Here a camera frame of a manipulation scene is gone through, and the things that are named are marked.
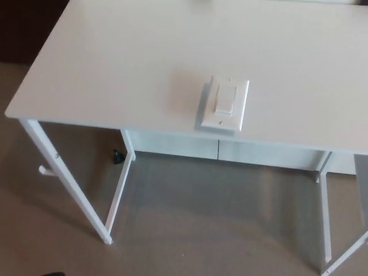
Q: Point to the white rocker light switch plate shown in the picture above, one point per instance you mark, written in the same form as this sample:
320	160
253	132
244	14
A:
224	99

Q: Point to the white peg hook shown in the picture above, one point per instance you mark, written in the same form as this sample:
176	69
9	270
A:
43	170

